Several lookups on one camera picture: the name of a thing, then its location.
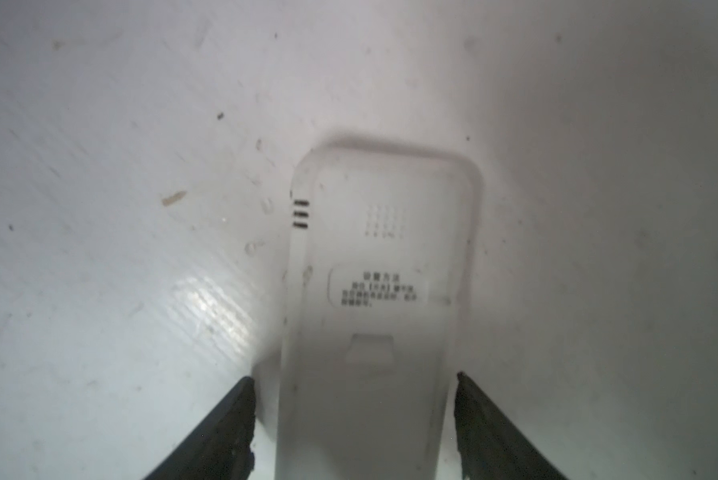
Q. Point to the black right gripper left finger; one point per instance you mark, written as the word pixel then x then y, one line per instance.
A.
pixel 220 447

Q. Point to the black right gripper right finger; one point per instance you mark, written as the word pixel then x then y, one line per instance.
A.
pixel 491 447

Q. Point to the white remote control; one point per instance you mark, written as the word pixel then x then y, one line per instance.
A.
pixel 378 282

